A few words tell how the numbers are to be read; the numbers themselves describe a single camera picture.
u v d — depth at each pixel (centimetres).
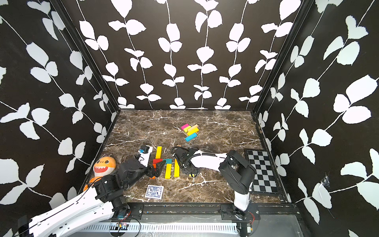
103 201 51
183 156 70
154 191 79
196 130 107
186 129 107
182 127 109
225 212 73
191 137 103
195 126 109
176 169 88
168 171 86
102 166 80
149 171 64
